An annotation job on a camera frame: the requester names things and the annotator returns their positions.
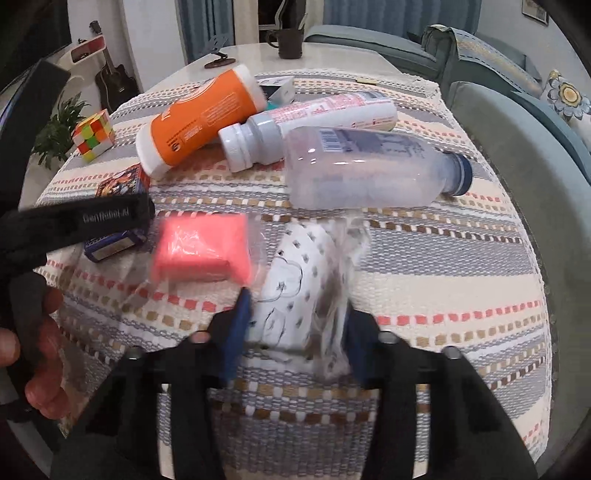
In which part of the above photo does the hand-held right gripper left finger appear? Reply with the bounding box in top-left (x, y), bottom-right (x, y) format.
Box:
top-left (51, 287), bottom-right (254, 480)

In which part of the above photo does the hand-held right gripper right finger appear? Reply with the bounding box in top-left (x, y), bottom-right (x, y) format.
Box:
top-left (344, 308), bottom-right (539, 480)

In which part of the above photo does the white patterned tissue packet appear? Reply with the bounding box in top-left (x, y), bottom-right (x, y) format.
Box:
top-left (249, 217), bottom-right (370, 380)

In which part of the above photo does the pink block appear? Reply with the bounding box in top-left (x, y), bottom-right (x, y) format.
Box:
top-left (151, 213), bottom-right (256, 286)

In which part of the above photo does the person's left hand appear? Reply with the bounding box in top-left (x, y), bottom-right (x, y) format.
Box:
top-left (0, 287), bottom-right (70, 420)

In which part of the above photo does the blue printed card box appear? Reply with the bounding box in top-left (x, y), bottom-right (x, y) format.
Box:
top-left (84, 164), bottom-right (152, 264)

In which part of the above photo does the colourful puzzle cube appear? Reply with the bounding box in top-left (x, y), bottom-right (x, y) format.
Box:
top-left (72, 111), bottom-right (115, 163)

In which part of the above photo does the striped woven tablecloth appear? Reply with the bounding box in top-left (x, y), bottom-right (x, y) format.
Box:
top-left (36, 76), bottom-right (553, 479)

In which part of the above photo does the green potted plant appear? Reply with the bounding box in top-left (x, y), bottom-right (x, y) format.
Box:
top-left (31, 92), bottom-right (91, 168)

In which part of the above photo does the black acoustic guitar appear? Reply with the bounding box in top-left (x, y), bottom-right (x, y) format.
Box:
top-left (89, 20), bottom-right (139, 112)

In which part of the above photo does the orange plastic bottle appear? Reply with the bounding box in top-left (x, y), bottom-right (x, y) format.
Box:
top-left (136, 65), bottom-right (266, 181)

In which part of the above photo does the clear bottle with blue cap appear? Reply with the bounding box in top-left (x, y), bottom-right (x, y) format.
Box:
top-left (283, 126), bottom-right (474, 209)

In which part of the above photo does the white bottle with pink label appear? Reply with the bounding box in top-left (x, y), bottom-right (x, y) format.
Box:
top-left (218, 91), bottom-right (399, 172)

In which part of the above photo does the dark phone stand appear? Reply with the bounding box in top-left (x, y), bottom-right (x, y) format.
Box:
top-left (204, 33), bottom-right (237, 70)

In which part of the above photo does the grey-green chair back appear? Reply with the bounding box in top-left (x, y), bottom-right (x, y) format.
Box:
top-left (447, 81), bottom-right (591, 462)

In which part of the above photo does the small white and black box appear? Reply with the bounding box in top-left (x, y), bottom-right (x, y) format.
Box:
top-left (257, 76), bottom-right (296, 105)

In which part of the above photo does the dark mug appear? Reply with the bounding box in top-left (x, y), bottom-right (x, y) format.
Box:
top-left (269, 28), bottom-right (305, 61)

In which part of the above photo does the teal sofa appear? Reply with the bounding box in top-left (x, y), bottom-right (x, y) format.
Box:
top-left (303, 23), bottom-right (591, 181)

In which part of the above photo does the flower print cushion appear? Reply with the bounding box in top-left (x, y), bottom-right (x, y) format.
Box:
top-left (547, 69), bottom-right (591, 134)

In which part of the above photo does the white wall shelf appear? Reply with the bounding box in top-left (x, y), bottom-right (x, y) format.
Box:
top-left (70, 36), bottom-right (107, 64)

